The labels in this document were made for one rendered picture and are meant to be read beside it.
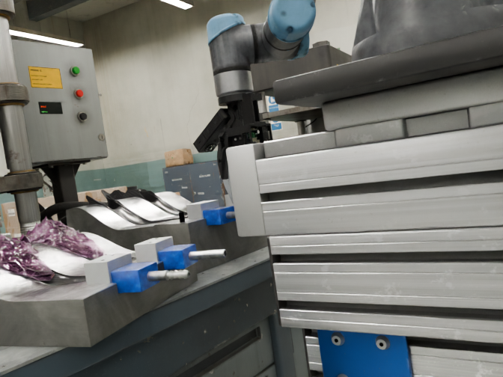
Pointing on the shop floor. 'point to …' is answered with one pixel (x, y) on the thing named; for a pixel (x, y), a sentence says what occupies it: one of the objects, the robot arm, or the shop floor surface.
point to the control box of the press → (60, 113)
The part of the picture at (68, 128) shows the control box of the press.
